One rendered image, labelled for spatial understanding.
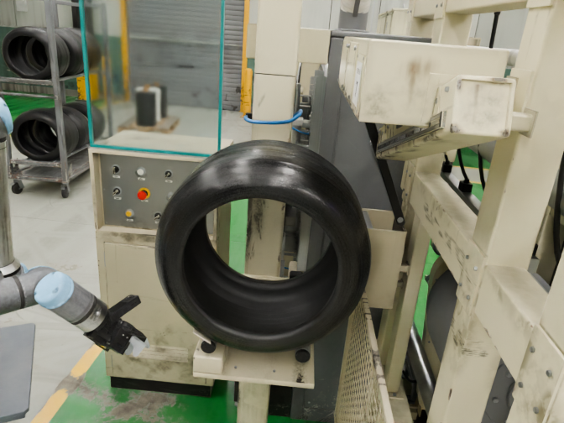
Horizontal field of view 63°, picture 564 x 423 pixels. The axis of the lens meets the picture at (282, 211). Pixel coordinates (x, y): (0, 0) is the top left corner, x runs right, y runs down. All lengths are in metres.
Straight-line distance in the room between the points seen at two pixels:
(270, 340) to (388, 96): 0.76
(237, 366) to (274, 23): 1.05
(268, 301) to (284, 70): 0.75
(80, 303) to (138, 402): 1.37
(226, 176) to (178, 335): 1.34
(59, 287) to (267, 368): 0.66
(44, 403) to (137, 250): 0.94
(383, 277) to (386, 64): 0.92
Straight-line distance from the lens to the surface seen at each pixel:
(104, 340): 1.40
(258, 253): 1.66
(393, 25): 4.78
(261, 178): 1.13
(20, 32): 5.18
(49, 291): 1.28
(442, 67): 0.89
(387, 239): 1.57
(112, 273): 2.28
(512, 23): 11.11
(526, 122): 0.95
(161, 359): 2.48
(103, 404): 2.63
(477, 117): 0.82
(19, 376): 1.93
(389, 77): 0.88
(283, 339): 1.33
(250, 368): 1.51
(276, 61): 1.48
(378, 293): 1.66
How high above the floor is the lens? 1.78
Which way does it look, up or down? 21 degrees down
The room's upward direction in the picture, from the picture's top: 5 degrees clockwise
